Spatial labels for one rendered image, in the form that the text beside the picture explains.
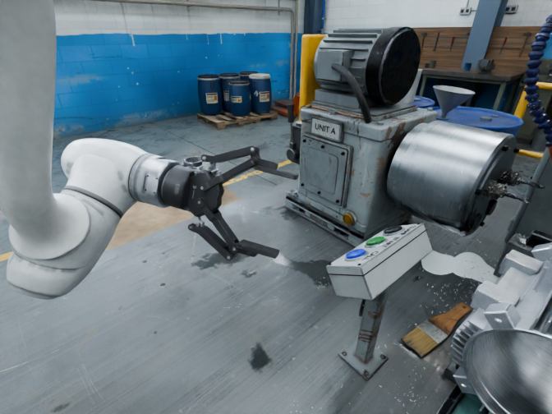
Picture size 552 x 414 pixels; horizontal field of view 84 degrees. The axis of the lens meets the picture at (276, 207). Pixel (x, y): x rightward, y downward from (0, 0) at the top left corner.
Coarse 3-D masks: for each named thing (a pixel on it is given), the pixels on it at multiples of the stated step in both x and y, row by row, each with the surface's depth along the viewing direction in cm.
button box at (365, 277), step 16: (416, 224) 50; (400, 240) 46; (416, 240) 48; (368, 256) 43; (384, 256) 43; (400, 256) 45; (416, 256) 48; (336, 272) 45; (352, 272) 42; (368, 272) 41; (384, 272) 43; (400, 272) 45; (336, 288) 46; (352, 288) 43; (368, 288) 41; (384, 288) 42
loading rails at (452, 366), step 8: (448, 368) 56; (456, 368) 56; (448, 376) 56; (456, 384) 42; (456, 392) 42; (448, 400) 41; (456, 400) 41; (464, 400) 42; (472, 400) 42; (480, 400) 42; (440, 408) 40; (448, 408) 40; (456, 408) 41; (464, 408) 41; (472, 408) 41
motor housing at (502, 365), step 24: (504, 288) 40; (528, 288) 39; (480, 312) 38; (528, 312) 34; (456, 336) 39; (480, 336) 36; (504, 336) 45; (528, 336) 47; (456, 360) 40; (480, 360) 41; (504, 360) 43; (528, 360) 44; (480, 384) 39; (504, 384) 41; (528, 384) 41; (480, 408) 39; (504, 408) 38; (528, 408) 39
